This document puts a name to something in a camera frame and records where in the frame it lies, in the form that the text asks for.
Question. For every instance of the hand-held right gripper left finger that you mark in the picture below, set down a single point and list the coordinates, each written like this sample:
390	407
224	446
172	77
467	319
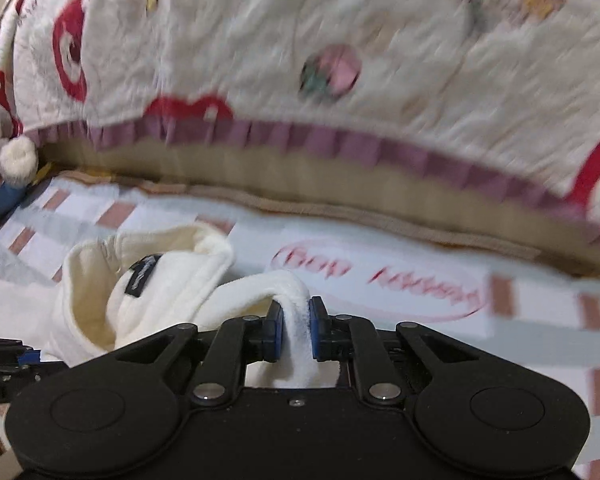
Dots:
273	331

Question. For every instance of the grey rabbit plush toy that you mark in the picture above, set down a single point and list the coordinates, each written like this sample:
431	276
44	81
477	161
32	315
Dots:
10	155

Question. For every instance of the white fleece zip jacket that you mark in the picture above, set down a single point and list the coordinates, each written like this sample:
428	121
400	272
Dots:
180	280

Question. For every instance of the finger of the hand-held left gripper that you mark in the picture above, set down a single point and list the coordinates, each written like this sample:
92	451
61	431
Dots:
10	347

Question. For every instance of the printed quilted bedspread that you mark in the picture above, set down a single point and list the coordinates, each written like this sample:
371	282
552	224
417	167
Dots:
300	40

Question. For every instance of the beige bed base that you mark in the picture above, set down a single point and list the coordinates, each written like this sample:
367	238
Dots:
330	195

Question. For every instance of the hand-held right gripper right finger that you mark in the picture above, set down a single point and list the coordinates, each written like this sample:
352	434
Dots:
318	332

